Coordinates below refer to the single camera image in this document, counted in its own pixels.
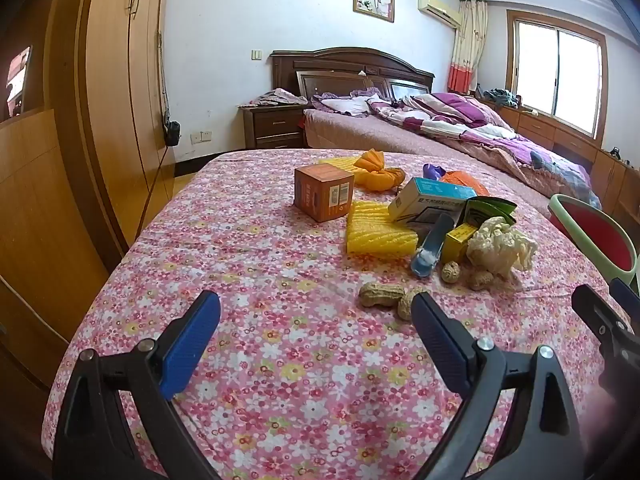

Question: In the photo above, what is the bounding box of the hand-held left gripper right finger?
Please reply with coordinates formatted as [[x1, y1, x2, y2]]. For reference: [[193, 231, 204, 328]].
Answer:
[[410, 291, 586, 480]]

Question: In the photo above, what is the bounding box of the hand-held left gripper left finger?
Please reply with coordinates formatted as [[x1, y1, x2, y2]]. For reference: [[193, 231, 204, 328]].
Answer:
[[52, 290, 222, 480]]

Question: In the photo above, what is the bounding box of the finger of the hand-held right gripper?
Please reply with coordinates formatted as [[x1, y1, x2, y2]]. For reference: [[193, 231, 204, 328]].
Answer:
[[610, 277, 640, 313], [571, 284, 640, 396]]

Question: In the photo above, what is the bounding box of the red bucket with green rim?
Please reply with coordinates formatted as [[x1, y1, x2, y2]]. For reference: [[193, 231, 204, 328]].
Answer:
[[548, 194, 640, 286]]

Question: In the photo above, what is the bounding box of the small yellow printed box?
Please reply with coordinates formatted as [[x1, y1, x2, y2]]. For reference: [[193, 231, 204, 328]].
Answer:
[[442, 222, 481, 263]]

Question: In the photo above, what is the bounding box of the white tissue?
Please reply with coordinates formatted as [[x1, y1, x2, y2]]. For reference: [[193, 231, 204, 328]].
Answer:
[[466, 216, 539, 278]]

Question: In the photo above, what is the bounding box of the large yellow ribbed sponge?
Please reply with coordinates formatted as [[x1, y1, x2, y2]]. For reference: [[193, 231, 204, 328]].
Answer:
[[345, 200, 418, 261]]

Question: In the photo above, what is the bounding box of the green foil packet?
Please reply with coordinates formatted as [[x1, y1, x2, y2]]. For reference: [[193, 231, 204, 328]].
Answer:
[[460, 196, 518, 226]]

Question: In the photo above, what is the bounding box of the white and blue carton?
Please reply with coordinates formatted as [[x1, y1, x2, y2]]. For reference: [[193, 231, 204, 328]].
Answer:
[[387, 176, 478, 226]]

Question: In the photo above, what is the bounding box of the orange mesh net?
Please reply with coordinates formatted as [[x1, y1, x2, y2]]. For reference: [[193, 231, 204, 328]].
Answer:
[[442, 170, 488, 197]]

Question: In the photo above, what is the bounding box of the orange knotted plastic bag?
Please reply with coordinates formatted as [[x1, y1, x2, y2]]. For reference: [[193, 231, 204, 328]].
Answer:
[[351, 148, 406, 192]]

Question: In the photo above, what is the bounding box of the orange cardboard box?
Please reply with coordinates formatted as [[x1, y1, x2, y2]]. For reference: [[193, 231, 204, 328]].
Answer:
[[293, 162, 356, 223]]

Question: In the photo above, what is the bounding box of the pink floral tablecloth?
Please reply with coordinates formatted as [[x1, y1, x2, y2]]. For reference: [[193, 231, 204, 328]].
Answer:
[[42, 149, 633, 480]]

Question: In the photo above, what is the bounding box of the blue plaid cloth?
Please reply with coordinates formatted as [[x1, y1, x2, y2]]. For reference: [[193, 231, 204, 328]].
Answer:
[[532, 152, 603, 211]]

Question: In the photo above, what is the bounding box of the low wooden cabinet row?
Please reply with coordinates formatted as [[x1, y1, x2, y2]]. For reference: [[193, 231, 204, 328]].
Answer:
[[492, 100, 640, 241]]

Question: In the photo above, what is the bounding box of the purple and white quilt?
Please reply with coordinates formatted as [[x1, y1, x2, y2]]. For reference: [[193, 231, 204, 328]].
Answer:
[[367, 91, 603, 206]]

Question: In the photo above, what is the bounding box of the bed with pink sheet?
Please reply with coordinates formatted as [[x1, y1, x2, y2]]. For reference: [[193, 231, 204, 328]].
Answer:
[[302, 107, 606, 211]]

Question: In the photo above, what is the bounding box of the dark wooden nightstand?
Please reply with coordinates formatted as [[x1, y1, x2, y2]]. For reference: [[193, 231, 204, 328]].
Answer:
[[242, 105, 307, 150]]

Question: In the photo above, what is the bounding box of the pile of grey-blue clothes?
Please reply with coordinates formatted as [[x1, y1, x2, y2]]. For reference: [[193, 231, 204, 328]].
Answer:
[[482, 87, 518, 108]]

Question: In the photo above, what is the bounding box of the wooden framed window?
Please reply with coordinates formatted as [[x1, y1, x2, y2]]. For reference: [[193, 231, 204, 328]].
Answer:
[[506, 9, 610, 142]]

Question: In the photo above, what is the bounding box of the white pillow with purple frill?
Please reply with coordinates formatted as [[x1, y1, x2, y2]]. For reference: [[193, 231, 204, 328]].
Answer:
[[312, 91, 386, 118]]

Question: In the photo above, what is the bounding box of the pink cloth on nightstand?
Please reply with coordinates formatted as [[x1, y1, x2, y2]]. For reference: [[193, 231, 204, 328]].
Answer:
[[237, 87, 308, 109]]

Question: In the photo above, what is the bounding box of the light wooden wardrobe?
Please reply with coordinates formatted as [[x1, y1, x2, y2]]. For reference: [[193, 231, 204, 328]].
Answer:
[[47, 0, 177, 261]]

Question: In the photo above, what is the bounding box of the cream and red curtain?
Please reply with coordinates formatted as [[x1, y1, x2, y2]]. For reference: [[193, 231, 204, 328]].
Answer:
[[447, 0, 488, 93]]

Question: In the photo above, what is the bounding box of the dark wooden headboard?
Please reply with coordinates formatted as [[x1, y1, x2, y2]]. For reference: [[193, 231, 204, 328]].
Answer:
[[270, 46, 436, 106]]

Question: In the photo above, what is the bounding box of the lit tablet screen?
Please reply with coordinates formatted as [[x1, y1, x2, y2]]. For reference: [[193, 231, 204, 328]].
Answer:
[[5, 46, 33, 118]]

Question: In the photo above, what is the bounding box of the thin dark cable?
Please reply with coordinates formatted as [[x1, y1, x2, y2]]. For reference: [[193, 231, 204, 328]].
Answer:
[[149, 32, 172, 196]]

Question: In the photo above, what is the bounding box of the wall air conditioner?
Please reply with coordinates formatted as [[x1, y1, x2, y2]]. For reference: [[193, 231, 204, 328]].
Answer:
[[417, 0, 463, 28]]

